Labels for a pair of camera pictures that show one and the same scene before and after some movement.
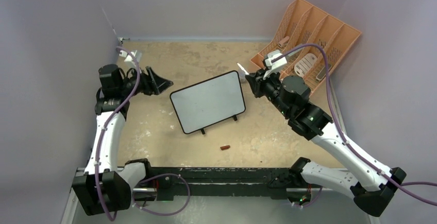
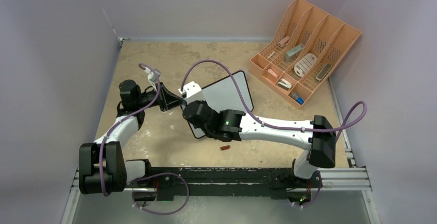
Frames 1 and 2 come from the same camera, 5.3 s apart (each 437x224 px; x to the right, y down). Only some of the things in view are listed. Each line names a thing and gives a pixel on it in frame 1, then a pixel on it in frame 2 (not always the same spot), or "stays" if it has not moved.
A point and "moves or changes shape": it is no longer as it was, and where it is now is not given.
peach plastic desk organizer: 305,24 stays
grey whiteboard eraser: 322,73 stays
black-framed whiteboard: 202,105 moves or changes shape
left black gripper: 152,84 to 169,101
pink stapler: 283,41 stays
